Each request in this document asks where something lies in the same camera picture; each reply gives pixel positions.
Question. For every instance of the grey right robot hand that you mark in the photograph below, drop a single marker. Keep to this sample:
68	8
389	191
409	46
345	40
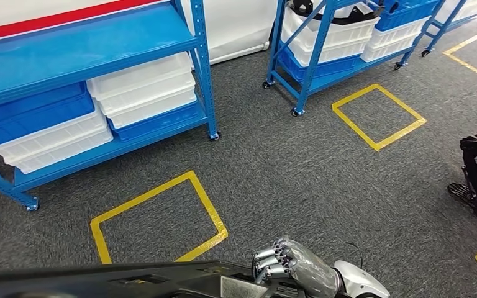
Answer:
308	267

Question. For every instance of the yellow floor tape square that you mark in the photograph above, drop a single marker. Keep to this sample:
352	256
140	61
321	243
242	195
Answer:
353	128
139	199

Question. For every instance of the blue metal shelf rack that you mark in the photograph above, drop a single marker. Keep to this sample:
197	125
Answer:
448	24
78	45
316	57

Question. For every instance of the black plastic plate panel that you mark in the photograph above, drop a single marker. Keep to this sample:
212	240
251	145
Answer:
98	281

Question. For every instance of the white car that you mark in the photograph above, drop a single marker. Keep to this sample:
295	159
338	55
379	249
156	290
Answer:
238	24

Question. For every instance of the black plastic car part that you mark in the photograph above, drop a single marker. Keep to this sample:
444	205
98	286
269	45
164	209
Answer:
353	16

